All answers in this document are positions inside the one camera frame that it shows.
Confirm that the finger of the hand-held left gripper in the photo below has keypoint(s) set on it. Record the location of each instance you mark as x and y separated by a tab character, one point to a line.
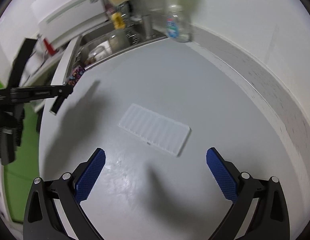
58	103
37	91

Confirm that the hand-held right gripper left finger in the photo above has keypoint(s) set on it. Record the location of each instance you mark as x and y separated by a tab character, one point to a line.
91	172

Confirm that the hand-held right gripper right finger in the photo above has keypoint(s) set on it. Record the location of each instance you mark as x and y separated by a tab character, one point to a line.
222	176

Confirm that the clear ribbed plastic tray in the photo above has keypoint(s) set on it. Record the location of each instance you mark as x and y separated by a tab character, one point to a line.
155	130

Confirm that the person's left hand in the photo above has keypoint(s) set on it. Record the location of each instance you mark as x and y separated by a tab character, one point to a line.
2	121

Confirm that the red box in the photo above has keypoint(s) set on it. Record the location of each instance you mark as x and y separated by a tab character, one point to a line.
49	47

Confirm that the glass jar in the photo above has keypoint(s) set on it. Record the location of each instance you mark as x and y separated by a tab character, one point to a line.
92	56

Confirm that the white countertop appliance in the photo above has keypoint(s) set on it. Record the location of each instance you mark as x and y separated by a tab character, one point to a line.
67	15

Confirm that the white bowl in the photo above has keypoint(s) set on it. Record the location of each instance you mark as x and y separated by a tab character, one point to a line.
103	50

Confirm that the stainless steel sink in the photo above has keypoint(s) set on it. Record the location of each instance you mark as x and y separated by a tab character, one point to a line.
95	38

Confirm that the clear plastic container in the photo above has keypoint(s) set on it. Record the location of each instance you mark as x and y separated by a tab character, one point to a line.
118	40

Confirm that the yellow sponge brush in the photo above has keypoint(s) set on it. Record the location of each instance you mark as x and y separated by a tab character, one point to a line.
118	21

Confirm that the tall chrome faucet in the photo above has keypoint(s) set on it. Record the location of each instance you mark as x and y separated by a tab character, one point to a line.
149	27

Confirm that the clear dish soap bottle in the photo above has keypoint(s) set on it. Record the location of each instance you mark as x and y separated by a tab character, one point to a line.
178	27

